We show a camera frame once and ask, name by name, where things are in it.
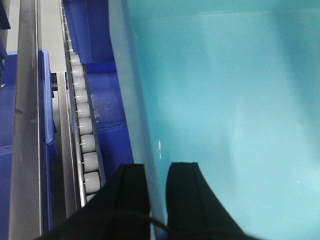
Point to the white roller track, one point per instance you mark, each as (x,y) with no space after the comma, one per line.
(88,159)

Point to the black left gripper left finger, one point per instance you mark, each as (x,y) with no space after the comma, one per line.
(118,211)

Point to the steel divider rail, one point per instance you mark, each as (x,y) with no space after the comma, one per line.
(25,212)

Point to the light blue bin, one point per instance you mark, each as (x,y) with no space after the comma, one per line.
(233,85)

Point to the dark blue bin under shelf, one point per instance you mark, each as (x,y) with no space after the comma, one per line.
(88,23)

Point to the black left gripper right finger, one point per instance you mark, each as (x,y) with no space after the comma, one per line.
(193,210)

